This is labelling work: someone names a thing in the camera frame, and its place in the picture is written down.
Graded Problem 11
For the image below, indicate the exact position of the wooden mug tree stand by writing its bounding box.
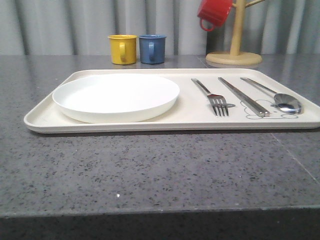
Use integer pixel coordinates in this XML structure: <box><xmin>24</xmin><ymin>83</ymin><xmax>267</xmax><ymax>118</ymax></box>
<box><xmin>206</xmin><ymin>0</ymin><xmax>264</xmax><ymax>66</ymax></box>

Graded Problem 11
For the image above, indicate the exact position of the blue enamel mug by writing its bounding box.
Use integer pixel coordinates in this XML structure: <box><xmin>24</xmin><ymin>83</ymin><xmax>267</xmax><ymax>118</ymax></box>
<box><xmin>138</xmin><ymin>34</ymin><xmax>166</xmax><ymax>65</ymax></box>

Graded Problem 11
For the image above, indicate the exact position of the red enamel mug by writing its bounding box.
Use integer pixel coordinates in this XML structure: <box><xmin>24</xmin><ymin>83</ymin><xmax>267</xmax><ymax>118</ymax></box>
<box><xmin>197</xmin><ymin>0</ymin><xmax>233</xmax><ymax>32</ymax></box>

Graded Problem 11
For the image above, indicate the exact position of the silver metal fork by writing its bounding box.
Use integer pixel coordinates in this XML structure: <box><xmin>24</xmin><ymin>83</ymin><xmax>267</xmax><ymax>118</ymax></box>
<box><xmin>191</xmin><ymin>78</ymin><xmax>229</xmax><ymax>117</ymax></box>

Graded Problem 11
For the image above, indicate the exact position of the silver metal chopstick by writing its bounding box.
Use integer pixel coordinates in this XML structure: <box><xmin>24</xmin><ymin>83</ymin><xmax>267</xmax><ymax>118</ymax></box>
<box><xmin>217</xmin><ymin>77</ymin><xmax>266</xmax><ymax>118</ymax></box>
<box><xmin>219</xmin><ymin>76</ymin><xmax>271</xmax><ymax>118</ymax></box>

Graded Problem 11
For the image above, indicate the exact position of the silver metal spoon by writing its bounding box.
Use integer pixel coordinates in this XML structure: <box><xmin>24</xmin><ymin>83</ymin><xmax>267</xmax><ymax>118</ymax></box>
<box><xmin>240</xmin><ymin>77</ymin><xmax>303</xmax><ymax>115</ymax></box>

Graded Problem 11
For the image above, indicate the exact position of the white round plate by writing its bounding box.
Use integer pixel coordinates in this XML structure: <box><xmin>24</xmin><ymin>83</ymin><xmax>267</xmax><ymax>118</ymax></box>
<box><xmin>52</xmin><ymin>73</ymin><xmax>180</xmax><ymax>123</ymax></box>

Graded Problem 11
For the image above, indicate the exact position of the yellow enamel mug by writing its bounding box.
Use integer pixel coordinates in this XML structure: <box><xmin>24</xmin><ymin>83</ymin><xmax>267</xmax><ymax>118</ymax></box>
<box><xmin>108</xmin><ymin>34</ymin><xmax>138</xmax><ymax>65</ymax></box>

